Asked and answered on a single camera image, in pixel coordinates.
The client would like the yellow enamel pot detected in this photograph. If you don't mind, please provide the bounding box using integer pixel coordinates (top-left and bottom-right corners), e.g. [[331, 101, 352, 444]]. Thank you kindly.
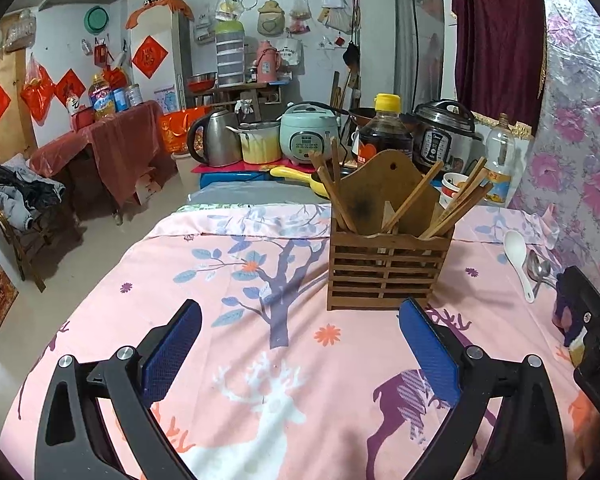
[[226, 121, 283, 165]]

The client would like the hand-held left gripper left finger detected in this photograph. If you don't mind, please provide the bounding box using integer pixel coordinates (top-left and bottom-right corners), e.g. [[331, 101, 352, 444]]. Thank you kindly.
[[34, 299, 203, 480]]

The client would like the white ceramic spoon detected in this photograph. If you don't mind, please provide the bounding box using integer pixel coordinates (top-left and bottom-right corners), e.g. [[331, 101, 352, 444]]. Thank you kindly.
[[502, 230, 537, 304]]

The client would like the orange cloth cover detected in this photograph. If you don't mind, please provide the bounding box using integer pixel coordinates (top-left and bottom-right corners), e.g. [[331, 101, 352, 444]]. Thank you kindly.
[[125, 2, 195, 31]]

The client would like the red metal basin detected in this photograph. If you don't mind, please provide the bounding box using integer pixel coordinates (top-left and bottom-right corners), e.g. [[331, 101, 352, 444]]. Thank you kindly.
[[186, 72, 217, 93]]

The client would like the table with red cover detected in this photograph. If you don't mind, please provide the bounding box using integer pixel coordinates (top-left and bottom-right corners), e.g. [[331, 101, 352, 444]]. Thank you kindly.
[[29, 100, 165, 226]]

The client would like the white plastic bucket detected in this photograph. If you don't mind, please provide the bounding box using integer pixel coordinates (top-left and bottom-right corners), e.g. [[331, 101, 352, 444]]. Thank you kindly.
[[171, 152, 201, 196]]

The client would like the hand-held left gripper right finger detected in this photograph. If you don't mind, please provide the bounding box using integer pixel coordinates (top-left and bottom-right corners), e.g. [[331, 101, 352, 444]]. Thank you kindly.
[[398, 297, 567, 480]]

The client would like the clear plastic bottle yellow label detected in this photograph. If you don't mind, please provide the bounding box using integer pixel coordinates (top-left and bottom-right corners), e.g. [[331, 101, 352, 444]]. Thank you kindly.
[[484, 113, 516, 206]]

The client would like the floral foil wall sheet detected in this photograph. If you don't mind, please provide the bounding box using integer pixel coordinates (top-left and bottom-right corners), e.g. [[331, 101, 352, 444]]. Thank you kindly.
[[507, 0, 600, 321]]

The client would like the red gift bag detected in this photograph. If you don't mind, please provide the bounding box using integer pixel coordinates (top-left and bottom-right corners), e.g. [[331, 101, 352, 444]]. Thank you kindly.
[[159, 106, 208, 157]]

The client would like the wooden side shelf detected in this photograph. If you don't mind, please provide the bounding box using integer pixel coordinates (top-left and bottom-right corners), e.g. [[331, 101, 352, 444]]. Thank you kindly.
[[187, 80, 293, 116]]

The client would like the brown cardboard box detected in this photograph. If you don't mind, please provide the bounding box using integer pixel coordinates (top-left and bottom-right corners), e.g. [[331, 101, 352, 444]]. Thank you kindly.
[[132, 167, 162, 206]]

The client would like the pale green rice cooker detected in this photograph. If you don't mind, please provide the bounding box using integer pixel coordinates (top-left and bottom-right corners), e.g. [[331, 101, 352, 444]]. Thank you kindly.
[[279, 101, 342, 166]]

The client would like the wooden chair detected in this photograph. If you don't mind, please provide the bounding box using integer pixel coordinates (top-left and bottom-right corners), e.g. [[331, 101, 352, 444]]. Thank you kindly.
[[0, 180, 88, 293]]

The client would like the steel electric kettle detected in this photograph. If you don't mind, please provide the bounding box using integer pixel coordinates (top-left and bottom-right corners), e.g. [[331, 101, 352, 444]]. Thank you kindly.
[[186, 109, 242, 168]]

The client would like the pile of wooden chopsticks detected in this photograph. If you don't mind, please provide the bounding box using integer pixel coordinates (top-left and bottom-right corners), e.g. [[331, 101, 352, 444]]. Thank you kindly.
[[307, 137, 496, 241]]

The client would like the green jar shaped wall organiser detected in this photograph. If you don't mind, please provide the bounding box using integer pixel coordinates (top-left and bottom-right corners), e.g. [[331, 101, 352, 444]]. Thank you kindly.
[[257, 0, 287, 36]]

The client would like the white refrigerator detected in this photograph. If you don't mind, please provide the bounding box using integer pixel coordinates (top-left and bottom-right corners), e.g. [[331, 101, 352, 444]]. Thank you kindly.
[[127, 2, 193, 111]]

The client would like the dark red curtain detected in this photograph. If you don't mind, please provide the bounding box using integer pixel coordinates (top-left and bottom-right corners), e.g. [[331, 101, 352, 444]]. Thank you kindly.
[[451, 0, 548, 133]]

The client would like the wooden slatted chopstick holder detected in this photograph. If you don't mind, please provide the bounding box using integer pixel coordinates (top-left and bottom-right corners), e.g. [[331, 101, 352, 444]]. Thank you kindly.
[[327, 150, 456, 313]]

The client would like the black silver pressure cooker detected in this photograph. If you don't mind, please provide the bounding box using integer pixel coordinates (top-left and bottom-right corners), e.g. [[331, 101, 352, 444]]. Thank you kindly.
[[411, 99, 485, 176]]

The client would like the pile of grey black clothes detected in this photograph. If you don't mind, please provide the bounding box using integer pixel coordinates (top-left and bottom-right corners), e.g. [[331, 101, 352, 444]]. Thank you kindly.
[[0, 154, 67, 233]]

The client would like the small red white bowl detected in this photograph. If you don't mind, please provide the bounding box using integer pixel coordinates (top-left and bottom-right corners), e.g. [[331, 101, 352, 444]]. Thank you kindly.
[[440, 171, 473, 209]]

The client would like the red plastic bag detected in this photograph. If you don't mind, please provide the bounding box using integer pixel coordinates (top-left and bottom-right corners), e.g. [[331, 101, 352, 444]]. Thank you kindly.
[[20, 54, 56, 122]]

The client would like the stacked food carrier green lid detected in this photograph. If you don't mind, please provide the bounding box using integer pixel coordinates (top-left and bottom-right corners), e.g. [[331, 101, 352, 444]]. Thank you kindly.
[[215, 20, 246, 88]]

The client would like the hanging clear plastic bag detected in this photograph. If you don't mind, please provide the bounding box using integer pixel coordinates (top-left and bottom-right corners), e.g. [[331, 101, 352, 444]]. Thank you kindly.
[[289, 0, 312, 35], [215, 0, 245, 23], [317, 0, 353, 31]]

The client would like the blue plastic crate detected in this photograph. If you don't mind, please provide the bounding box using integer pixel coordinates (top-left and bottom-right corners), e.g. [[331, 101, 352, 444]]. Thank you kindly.
[[190, 160, 281, 191]]

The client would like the dark sauce bottle yellow cap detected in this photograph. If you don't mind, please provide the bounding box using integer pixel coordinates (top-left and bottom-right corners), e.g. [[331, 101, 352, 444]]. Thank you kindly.
[[356, 93, 415, 171]]

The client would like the cooking oil bottle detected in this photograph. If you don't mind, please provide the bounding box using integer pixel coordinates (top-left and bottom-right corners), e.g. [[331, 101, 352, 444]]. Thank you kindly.
[[87, 74, 117, 120]]

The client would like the pink deer print cloth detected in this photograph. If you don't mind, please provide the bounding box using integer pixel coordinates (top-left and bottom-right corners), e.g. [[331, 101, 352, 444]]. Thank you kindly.
[[0, 202, 600, 480]]

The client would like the pink thermos flask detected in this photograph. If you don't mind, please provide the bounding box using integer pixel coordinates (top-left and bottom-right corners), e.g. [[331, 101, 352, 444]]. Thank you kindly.
[[255, 40, 282, 83]]

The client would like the green round basin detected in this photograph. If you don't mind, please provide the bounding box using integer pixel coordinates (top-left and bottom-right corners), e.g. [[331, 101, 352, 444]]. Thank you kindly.
[[83, 5, 108, 33]]

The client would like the yellow plastic ladle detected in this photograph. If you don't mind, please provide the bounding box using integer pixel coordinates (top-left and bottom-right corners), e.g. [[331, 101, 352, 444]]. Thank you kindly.
[[270, 165, 333, 198]]

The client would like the white tote bag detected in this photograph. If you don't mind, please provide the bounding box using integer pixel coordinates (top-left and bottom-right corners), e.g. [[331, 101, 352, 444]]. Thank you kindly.
[[276, 37, 303, 67]]

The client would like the wooden door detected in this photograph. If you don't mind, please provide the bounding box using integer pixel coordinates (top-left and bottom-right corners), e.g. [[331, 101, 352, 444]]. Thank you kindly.
[[0, 52, 36, 161]]

